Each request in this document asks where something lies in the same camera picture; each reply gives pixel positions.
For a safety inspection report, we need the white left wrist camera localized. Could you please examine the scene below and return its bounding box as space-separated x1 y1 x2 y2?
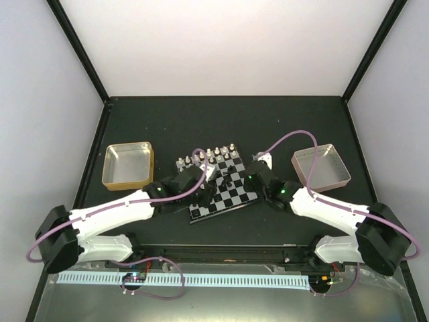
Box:
199 164 217 182

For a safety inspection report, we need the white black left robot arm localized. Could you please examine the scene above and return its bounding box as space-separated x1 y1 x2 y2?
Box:
35 164 217 274

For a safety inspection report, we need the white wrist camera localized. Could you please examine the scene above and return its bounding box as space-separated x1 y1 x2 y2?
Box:
199 164 217 182
253 152 272 170

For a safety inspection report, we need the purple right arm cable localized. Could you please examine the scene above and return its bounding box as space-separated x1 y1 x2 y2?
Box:
264 130 422 298

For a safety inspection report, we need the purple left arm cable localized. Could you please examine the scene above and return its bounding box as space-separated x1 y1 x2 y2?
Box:
25 148 210 299

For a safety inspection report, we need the pink rimmed metal tin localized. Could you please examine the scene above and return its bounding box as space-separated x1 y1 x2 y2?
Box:
291 144 351 193

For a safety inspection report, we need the right black frame post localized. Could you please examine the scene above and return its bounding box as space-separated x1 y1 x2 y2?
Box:
342 0 408 103

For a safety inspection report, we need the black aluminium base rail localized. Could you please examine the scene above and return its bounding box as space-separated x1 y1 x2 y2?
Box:
100 243 406 269

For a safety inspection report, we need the white slotted cable duct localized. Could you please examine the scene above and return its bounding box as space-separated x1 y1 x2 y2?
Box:
56 271 310 290

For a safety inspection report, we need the black frame post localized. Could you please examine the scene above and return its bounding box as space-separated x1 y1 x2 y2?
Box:
46 0 109 103
342 0 408 103

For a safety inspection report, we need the left black frame post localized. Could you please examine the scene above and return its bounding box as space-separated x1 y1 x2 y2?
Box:
46 0 109 103

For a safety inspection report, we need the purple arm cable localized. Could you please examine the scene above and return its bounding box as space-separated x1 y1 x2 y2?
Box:
264 130 422 298
25 148 210 299

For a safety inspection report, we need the black white chessboard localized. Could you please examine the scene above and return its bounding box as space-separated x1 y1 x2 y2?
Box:
175 144 257 223

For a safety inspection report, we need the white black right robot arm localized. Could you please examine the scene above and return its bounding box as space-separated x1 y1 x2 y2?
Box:
244 160 412 276

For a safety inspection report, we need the gold rimmed metal tin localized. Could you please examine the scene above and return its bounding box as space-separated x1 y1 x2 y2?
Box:
101 142 154 191

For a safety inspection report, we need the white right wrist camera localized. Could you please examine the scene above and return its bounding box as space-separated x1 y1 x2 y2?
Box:
253 152 272 170

